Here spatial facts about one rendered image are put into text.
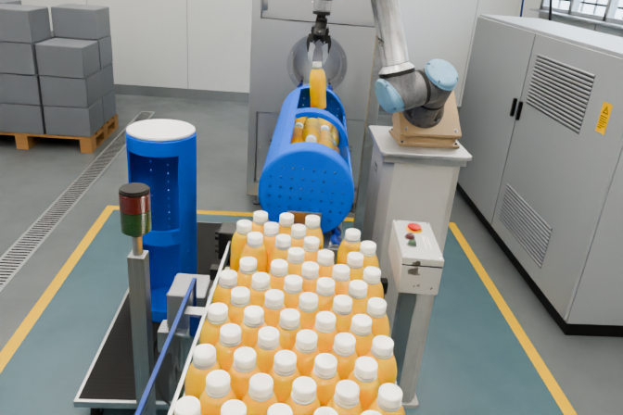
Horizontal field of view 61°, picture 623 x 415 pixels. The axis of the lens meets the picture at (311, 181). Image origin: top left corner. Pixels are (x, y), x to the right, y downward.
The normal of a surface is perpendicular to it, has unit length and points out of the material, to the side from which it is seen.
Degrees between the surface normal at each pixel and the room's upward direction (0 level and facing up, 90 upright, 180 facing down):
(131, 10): 90
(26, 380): 0
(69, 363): 0
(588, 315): 90
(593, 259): 90
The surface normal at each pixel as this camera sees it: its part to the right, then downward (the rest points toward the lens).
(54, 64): 0.02, 0.39
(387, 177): -0.67, 0.23
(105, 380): 0.07, -0.92
